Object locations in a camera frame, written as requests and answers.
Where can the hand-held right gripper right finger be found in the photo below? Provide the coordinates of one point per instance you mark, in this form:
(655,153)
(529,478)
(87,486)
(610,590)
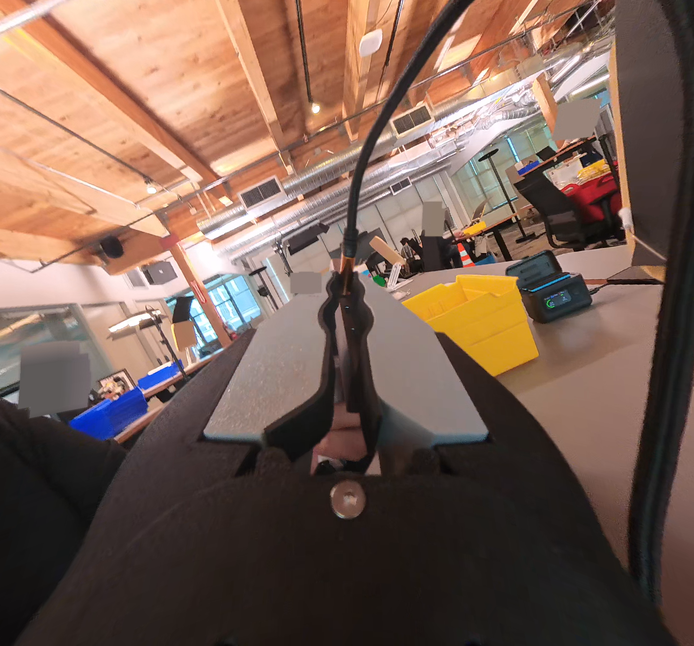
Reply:
(423,385)

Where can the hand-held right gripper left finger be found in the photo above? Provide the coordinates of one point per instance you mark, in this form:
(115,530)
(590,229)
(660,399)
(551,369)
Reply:
(276,380)

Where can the person's left hand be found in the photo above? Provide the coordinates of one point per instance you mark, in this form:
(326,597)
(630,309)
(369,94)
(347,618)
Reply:
(344,434)

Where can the yellow plastic bin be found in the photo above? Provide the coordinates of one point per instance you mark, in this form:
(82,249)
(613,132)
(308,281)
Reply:
(477,331)

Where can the orange traffic cone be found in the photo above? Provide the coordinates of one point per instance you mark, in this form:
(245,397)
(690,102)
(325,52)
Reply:
(463,258)

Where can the white stand with beige paddle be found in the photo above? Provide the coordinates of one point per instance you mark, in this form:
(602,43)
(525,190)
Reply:
(387,247)

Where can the black softbox light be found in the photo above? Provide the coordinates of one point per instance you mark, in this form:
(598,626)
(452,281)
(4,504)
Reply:
(303,239)

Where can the black charging case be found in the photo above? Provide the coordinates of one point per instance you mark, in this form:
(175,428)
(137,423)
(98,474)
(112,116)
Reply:
(542,299)

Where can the framed picture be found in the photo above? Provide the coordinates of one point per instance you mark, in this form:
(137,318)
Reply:
(116,383)

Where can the stack of blue bins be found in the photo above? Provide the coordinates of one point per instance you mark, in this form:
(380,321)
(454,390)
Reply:
(108,413)

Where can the white air vent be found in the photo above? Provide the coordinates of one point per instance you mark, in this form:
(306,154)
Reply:
(401,186)
(261,193)
(412,120)

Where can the black office chair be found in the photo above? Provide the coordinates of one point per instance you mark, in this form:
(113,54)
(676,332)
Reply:
(547,207)

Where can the black floor lamp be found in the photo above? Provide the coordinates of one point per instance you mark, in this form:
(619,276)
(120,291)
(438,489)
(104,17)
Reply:
(490,154)

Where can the red storage crate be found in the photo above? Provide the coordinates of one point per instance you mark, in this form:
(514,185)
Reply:
(596,207)

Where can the wooden backing board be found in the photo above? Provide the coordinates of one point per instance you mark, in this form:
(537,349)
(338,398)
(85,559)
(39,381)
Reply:
(618,141)

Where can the white ceiling access point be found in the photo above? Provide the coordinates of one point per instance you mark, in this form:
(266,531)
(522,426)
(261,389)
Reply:
(371,43)

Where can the black display panel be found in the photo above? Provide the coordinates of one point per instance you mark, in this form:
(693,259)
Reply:
(645,114)

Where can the silver air duct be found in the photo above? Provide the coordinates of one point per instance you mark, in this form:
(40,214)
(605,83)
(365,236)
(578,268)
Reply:
(336,177)

